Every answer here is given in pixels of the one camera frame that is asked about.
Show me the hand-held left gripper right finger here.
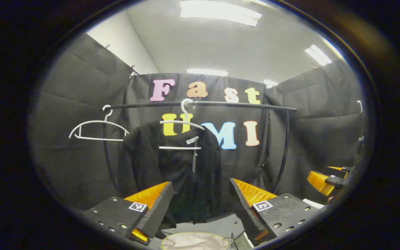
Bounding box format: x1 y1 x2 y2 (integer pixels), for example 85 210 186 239
230 178 321 246

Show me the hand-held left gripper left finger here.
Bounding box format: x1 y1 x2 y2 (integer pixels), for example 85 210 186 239
83 181 174 246

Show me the black knit garment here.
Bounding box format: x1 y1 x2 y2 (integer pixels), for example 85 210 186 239
117 121 222 224

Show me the beige mesh laundry hamper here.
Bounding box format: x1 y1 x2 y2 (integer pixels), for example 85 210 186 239
161 232 229 250

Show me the white clothes hanger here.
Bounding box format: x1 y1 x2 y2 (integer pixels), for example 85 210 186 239
158 98 206 150
69 105 130 142

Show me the black metal clothes rack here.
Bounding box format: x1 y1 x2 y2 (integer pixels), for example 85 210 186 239
100 100 298 195

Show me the white paper hang tag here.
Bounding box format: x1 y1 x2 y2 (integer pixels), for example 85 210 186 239
192 139 198 174

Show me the black backdrop cloth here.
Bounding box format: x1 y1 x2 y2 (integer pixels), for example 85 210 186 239
30 33 365 212

